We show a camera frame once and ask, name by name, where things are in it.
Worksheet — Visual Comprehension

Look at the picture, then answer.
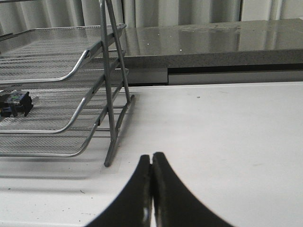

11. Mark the silver metal rack frame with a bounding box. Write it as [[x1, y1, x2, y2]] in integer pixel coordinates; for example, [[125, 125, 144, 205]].
[[98, 0, 133, 167]]

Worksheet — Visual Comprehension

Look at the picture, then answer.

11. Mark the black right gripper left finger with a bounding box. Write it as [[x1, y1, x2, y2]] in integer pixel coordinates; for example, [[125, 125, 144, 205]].
[[87, 155, 152, 227]]

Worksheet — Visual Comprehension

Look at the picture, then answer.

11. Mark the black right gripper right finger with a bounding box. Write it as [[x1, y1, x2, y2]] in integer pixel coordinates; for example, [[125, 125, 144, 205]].
[[152, 152, 231, 227]]

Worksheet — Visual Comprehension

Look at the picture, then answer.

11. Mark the grey stone back counter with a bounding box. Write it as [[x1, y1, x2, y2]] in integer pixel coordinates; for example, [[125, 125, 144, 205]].
[[122, 19, 303, 86]]

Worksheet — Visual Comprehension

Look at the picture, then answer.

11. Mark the red emergency stop button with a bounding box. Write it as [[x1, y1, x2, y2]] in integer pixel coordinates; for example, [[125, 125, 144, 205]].
[[0, 91, 33, 118]]

